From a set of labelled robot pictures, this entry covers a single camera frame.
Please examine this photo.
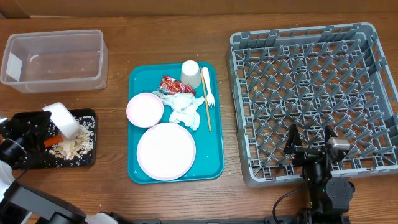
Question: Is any white bowl with rice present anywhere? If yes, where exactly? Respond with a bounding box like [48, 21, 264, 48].
[42, 102, 80, 139]

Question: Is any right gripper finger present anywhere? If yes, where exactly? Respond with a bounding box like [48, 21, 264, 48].
[285, 124, 303, 149]
[324, 125, 337, 140]

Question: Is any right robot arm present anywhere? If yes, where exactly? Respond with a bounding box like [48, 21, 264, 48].
[284, 124, 355, 223]

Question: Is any crumpled white tissue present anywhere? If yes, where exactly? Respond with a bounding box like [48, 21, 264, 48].
[152, 91, 205, 131]

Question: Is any red snack wrapper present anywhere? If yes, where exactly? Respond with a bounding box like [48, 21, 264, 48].
[158, 75, 196, 95]

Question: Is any wooden chopstick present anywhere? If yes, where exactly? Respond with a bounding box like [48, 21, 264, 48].
[200, 67, 212, 132]

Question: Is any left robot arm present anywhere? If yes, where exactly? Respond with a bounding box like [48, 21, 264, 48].
[1, 111, 118, 224]

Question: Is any pile of peanuts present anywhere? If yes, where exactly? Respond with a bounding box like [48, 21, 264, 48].
[49, 130, 93, 161]

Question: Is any white plastic fork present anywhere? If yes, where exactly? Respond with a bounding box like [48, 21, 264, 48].
[202, 67, 215, 108]

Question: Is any grey dishwasher rack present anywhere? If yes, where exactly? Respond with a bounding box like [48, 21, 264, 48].
[226, 23, 397, 187]

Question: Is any pink bowl with peanuts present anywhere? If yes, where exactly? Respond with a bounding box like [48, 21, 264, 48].
[126, 93, 164, 128]

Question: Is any clear plastic bin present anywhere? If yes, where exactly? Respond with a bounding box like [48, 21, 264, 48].
[1, 29, 108, 93]

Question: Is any white paper cup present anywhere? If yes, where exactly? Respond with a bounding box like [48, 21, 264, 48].
[180, 60, 201, 89]

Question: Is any orange carrot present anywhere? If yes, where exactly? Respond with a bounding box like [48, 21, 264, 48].
[44, 134, 63, 147]

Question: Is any pink round plate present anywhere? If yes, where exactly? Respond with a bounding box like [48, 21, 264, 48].
[137, 123, 197, 181]

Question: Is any spilled white rice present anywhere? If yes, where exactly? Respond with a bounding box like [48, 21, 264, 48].
[18, 115, 96, 167]

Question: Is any black plastic tray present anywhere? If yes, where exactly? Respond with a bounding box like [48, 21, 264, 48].
[13, 108, 98, 170]

